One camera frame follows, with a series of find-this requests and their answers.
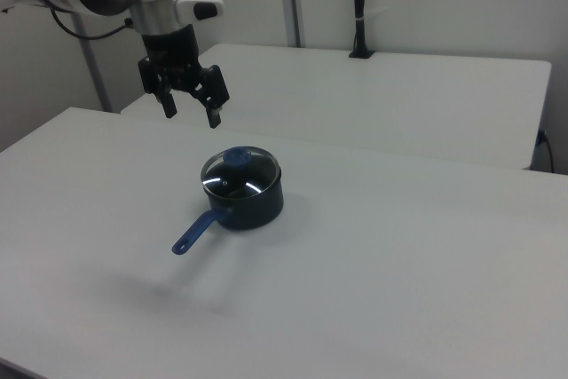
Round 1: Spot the white cable tie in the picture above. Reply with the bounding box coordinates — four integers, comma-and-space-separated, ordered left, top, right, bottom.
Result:
355, 6, 390, 23

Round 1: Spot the thin dark gripper cable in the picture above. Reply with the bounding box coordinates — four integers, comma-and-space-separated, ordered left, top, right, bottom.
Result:
50, 8, 135, 41

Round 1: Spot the white side table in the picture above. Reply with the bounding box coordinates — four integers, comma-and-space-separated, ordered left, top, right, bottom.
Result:
120, 43, 553, 171

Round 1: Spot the dark blue saucepan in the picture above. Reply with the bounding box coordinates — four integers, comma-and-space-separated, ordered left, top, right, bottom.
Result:
171, 144, 285, 257

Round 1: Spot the glass lid with blue knob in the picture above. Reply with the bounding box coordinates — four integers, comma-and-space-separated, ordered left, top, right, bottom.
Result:
200, 144, 281, 201

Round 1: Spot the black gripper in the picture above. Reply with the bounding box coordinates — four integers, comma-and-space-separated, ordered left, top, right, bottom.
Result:
137, 25, 233, 130

